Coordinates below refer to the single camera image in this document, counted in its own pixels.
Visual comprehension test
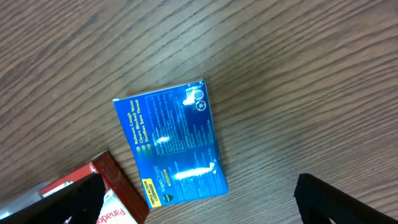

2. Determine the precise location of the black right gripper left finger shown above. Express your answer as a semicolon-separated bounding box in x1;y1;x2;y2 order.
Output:
1;173;106;224

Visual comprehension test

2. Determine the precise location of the blue VapoDrops box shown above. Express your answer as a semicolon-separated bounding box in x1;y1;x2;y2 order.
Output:
113;80;229;208

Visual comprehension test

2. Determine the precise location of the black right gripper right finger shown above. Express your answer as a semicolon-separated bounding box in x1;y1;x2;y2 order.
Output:
294;173;397;224

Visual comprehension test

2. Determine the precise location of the red Panadol box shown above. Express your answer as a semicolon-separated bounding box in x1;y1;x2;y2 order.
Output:
40;151;149;224

